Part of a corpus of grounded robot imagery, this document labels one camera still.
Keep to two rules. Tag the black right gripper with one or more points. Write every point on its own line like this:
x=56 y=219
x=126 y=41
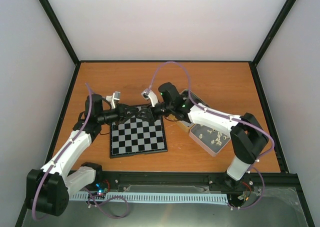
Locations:
x=149 y=114

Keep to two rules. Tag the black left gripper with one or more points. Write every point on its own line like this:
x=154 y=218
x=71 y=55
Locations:
x=123 y=115

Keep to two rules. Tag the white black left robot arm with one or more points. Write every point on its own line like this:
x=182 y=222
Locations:
x=49 y=189

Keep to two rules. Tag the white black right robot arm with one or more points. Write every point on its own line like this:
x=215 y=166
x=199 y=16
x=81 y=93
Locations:
x=247 y=136

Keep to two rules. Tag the black white chess board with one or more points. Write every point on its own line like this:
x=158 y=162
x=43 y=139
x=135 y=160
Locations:
x=135 y=137

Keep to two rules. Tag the gold metal tin box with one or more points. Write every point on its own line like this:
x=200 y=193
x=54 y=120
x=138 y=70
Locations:
x=187 y=103

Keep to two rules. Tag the silver tin lid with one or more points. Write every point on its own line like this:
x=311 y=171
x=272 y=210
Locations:
x=213 y=141

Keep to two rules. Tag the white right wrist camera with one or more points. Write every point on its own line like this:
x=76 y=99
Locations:
x=149 y=95

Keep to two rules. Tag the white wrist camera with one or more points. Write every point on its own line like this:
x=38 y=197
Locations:
x=113 y=99
x=149 y=95

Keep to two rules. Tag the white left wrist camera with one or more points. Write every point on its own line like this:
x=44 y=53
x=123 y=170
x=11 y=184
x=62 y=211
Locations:
x=113 y=99

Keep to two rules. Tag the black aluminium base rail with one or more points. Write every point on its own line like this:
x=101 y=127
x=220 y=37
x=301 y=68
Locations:
x=216 y=181

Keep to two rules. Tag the light blue cable duct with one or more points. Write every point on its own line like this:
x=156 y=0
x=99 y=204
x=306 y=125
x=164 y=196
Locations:
x=164 y=198

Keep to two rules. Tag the black frame post left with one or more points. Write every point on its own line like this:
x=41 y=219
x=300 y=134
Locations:
x=49 y=11

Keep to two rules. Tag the black frame post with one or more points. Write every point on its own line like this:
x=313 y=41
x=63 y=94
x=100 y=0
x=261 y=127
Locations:
x=49 y=11
x=282 y=15

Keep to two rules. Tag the black frame post right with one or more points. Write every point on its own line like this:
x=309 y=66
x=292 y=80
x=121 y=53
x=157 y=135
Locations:
x=282 y=15

